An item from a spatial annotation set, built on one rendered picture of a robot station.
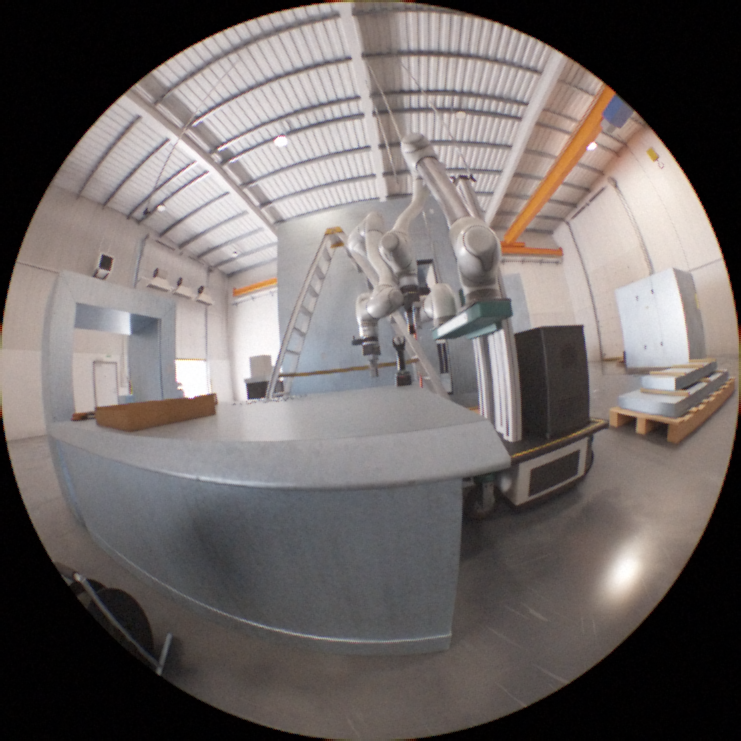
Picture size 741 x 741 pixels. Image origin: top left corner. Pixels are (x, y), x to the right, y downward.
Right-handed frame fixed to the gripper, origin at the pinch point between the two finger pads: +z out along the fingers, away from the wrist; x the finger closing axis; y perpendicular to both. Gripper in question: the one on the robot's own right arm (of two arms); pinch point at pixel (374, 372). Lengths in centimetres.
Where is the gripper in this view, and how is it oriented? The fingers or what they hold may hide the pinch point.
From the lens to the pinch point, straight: 113.6
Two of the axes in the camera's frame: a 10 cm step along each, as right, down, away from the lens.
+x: 3.2, -0.2, 9.5
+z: 1.2, 9.9, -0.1
